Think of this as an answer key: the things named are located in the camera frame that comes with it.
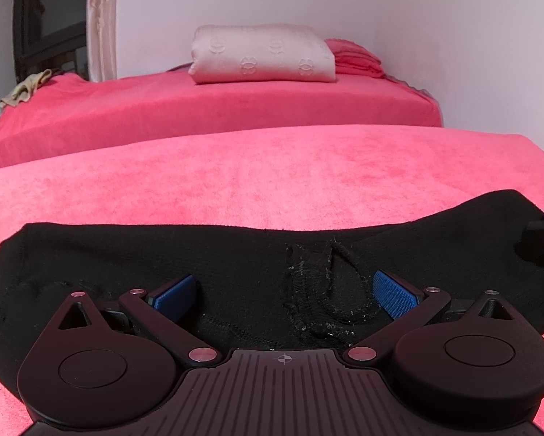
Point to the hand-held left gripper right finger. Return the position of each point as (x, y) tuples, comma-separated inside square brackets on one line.
[(397, 293)]

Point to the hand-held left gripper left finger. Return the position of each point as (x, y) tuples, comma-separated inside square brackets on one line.
[(172, 297)]

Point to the black pants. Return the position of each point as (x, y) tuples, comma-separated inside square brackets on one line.
[(163, 250)]

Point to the red bed sheet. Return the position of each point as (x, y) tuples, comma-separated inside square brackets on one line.
[(185, 109)]

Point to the grey lace cloth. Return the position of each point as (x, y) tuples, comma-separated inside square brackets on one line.
[(410, 87)]

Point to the folded red blanket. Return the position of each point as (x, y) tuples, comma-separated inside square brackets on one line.
[(356, 61)]

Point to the beige cloth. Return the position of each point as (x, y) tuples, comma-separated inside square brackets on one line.
[(24, 91)]

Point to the folded pale pink quilt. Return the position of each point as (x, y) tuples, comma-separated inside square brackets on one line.
[(263, 54)]

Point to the pale pink curtain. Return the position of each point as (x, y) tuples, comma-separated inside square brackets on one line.
[(102, 22)]

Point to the dark framed window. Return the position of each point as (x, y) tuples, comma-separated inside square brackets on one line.
[(49, 13)]

